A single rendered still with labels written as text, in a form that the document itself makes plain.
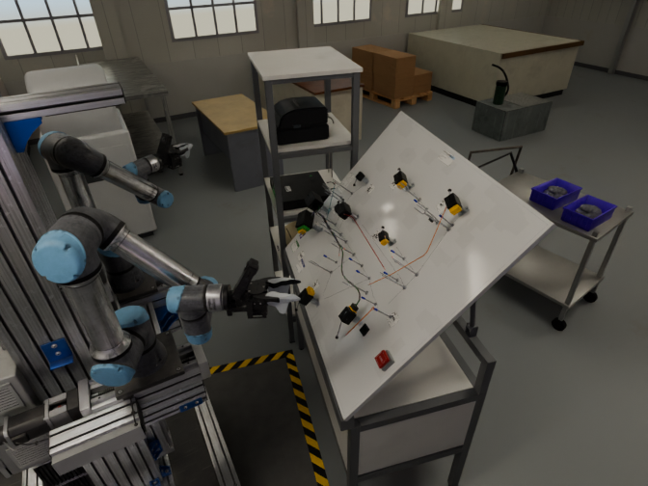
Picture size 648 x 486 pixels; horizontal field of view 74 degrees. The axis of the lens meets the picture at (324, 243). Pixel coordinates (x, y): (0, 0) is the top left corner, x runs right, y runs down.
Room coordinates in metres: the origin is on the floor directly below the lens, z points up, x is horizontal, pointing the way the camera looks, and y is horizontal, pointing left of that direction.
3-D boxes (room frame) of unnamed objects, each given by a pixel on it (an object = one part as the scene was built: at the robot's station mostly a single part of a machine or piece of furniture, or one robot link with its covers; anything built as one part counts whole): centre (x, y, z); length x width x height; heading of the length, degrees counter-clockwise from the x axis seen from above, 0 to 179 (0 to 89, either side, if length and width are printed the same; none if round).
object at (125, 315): (1.01, 0.64, 1.33); 0.13 x 0.12 x 0.14; 1
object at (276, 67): (2.48, 0.10, 0.92); 0.60 x 0.50 x 1.85; 14
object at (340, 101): (6.86, 0.26, 0.40); 2.34 x 0.77 x 0.80; 27
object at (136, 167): (1.75, 0.82, 1.56); 0.11 x 0.08 x 0.09; 143
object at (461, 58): (8.60, -3.18, 0.46); 2.39 x 1.94 x 0.91; 27
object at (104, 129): (3.77, 2.12, 0.78); 0.79 x 0.69 x 1.56; 27
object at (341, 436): (1.27, -0.01, 0.60); 0.55 x 0.03 x 0.39; 14
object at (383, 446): (1.61, -0.24, 0.60); 1.17 x 0.58 x 0.40; 14
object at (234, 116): (5.21, 1.05, 0.37); 1.33 x 0.69 x 0.73; 28
